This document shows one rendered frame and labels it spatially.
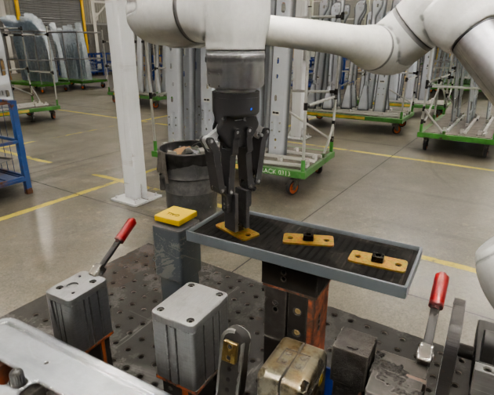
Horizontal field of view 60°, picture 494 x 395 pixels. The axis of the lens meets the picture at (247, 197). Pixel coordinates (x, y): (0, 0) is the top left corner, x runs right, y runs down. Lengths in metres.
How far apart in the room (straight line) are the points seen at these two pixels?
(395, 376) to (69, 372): 0.47
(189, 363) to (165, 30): 0.51
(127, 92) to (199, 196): 1.33
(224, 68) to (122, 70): 3.41
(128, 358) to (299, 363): 0.70
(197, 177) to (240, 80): 2.50
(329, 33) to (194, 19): 0.33
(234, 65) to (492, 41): 0.58
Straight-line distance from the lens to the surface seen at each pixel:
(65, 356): 0.78
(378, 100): 7.96
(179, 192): 3.19
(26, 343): 0.84
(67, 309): 0.82
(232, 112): 0.66
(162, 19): 0.73
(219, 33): 0.64
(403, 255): 0.71
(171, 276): 0.87
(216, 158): 0.67
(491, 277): 0.99
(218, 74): 0.65
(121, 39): 4.03
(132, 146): 4.13
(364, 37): 0.97
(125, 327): 1.32
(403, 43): 1.08
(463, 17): 1.04
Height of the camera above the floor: 1.47
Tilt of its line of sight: 20 degrees down
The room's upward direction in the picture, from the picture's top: straight up
